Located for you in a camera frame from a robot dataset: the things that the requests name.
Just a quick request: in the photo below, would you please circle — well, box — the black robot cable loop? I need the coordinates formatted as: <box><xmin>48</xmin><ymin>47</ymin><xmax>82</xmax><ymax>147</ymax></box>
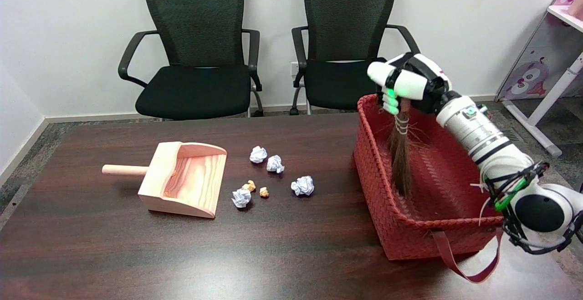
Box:
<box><xmin>482</xmin><ymin>162</ymin><xmax>583</xmax><ymax>255</ymax></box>

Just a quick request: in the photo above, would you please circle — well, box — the black mesh office chair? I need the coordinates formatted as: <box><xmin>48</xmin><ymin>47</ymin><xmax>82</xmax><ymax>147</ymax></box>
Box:
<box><xmin>291</xmin><ymin>0</ymin><xmax>422</xmax><ymax>116</ymax></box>
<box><xmin>118</xmin><ymin>0</ymin><xmax>265</xmax><ymax>121</ymax></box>

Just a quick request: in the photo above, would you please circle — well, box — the small brown hand broom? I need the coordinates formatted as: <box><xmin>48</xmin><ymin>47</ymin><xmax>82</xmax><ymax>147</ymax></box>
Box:
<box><xmin>389</xmin><ymin>100</ymin><xmax>427</xmax><ymax>198</ymax></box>

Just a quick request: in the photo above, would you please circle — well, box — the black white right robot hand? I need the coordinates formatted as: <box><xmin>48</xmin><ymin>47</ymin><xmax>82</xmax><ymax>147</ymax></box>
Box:
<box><xmin>367</xmin><ymin>53</ymin><xmax>452</xmax><ymax>116</ymax></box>

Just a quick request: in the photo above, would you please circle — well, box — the wooden dustpan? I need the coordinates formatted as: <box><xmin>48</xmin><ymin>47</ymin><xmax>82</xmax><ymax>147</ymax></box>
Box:
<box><xmin>102</xmin><ymin>142</ymin><xmax>228</xmax><ymax>219</ymax></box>

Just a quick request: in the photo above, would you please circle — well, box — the red woven basket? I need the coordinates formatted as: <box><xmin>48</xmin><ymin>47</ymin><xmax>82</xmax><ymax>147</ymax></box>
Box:
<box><xmin>353</xmin><ymin>93</ymin><xmax>506</xmax><ymax>284</ymax></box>

